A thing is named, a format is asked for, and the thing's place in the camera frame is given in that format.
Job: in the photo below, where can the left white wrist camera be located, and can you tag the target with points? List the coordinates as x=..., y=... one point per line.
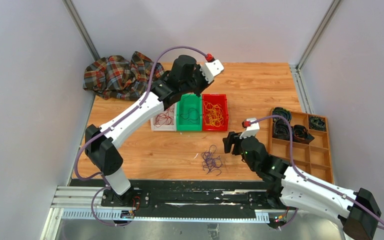
x=211, y=69

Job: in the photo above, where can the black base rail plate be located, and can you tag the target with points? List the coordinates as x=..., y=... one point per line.
x=196, y=199

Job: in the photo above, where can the black coiled item far right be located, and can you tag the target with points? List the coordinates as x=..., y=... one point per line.
x=317, y=123

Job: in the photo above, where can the black coiled item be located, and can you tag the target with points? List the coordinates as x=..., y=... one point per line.
x=317, y=123
x=281, y=130
x=280, y=111
x=301, y=135

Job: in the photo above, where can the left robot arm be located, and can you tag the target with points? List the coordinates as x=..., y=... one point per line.
x=102, y=143

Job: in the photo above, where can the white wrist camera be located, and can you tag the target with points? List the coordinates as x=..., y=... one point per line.
x=211, y=69
x=251, y=128

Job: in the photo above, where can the black coiled item upper left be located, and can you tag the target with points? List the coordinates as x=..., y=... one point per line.
x=280, y=111

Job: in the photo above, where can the plaid cloth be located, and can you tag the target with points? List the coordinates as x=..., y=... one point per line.
x=117, y=77

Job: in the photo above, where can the black coiled item centre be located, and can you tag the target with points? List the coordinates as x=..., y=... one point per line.
x=301, y=135

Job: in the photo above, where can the black coiled item lower left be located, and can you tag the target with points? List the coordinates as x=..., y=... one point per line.
x=281, y=130

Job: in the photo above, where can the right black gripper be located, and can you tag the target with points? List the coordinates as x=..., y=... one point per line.
x=228, y=142

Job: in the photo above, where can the red plastic bin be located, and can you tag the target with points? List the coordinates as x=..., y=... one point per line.
x=215, y=116

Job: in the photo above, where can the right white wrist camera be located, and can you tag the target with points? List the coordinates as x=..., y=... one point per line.
x=251, y=128

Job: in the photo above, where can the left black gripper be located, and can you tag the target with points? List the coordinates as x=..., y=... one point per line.
x=206, y=85

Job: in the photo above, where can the white plastic bin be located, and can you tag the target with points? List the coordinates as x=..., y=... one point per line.
x=165, y=121

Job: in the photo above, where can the wooden compartment tray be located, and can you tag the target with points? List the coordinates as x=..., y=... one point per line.
x=314, y=158

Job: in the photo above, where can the green plastic bin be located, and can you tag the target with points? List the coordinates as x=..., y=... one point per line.
x=189, y=113

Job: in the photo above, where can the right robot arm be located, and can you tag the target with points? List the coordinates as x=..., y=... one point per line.
x=356, y=212

